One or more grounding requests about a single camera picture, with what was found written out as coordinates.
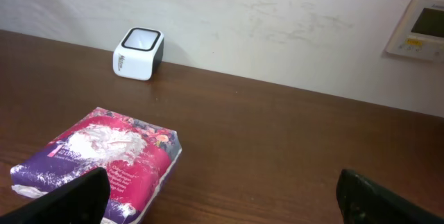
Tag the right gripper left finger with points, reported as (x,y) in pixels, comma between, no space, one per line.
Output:
(83,200)

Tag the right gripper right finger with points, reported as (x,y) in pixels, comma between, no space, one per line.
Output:
(361,200)

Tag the pink purple pad pack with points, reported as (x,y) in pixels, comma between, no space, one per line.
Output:
(138,157)

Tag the white barcode scanner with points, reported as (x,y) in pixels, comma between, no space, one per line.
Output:
(139,53)

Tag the white wall control panel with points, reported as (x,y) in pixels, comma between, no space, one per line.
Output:
(419,34)

